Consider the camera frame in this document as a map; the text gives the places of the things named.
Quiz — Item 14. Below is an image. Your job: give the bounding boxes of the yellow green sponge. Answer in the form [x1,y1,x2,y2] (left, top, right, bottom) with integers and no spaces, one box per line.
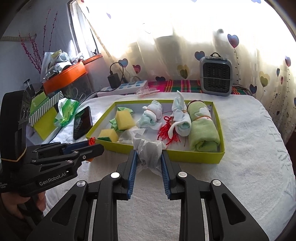
[115,110,136,131]
[97,128,119,143]

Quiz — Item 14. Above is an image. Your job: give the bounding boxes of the white mint sock bundle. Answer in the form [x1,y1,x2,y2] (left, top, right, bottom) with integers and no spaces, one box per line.
[136,100,163,131]

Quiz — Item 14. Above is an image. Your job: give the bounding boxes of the red yarn tassel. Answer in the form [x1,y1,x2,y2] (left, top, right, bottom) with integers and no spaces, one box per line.
[158,115,185,146]

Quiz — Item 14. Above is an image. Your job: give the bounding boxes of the person's left hand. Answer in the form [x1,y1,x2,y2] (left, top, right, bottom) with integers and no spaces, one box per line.
[1,192,47,218]

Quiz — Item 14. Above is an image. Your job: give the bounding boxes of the black smartphone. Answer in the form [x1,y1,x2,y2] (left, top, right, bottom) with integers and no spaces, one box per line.
[73,106,93,140]

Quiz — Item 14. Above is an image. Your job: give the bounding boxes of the green wet wipes pack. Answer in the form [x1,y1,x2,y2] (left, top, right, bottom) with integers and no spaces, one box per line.
[54,98,79,128]

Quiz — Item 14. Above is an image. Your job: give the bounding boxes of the orange storage bin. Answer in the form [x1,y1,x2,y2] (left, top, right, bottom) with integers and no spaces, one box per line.
[43,61,87,94]

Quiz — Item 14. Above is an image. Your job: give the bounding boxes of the black power adapter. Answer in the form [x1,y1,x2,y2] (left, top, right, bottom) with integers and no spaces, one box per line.
[107,71,121,89]

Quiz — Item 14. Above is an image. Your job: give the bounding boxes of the rolled green towel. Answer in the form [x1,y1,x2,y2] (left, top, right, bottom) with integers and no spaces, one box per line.
[187,100,220,153]

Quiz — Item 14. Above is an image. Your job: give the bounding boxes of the white blue power strip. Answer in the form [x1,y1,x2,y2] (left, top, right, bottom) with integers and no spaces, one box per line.
[97,80,148,97]

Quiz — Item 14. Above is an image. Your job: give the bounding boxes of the clear plastic wrapper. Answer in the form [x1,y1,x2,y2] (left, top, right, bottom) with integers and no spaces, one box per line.
[136,87,160,97]

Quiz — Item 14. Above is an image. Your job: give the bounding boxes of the lime green cardboard tray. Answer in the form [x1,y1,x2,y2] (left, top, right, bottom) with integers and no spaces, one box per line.
[86,97,225,164]

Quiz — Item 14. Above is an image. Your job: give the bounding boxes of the red berry branches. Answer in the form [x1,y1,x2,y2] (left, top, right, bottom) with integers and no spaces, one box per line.
[18,8,58,74]

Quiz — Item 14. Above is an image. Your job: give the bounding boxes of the plaid red green cloth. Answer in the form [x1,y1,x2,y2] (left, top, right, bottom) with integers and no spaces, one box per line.
[148,80,253,96]

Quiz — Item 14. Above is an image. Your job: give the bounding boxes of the heart pattern curtain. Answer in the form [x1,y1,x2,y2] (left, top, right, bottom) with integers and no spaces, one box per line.
[77,1,295,142]

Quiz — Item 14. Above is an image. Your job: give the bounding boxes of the small grey fan heater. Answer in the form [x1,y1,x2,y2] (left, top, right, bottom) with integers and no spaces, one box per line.
[200,52,233,96]

